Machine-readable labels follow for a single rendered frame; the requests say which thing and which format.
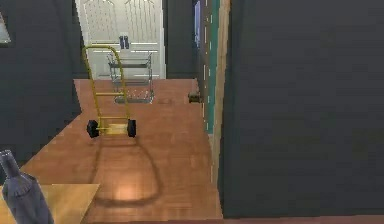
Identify light wooden table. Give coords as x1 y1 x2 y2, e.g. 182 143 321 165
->
0 183 101 224

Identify metal wire shelf rack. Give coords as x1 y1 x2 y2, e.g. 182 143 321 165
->
107 51 156 104

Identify yellow hand truck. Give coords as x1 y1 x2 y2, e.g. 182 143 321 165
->
81 44 137 139

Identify teal room door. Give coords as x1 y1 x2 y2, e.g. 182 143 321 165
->
194 0 222 135

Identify dark glass bottle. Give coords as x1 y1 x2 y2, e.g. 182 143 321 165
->
0 149 55 224

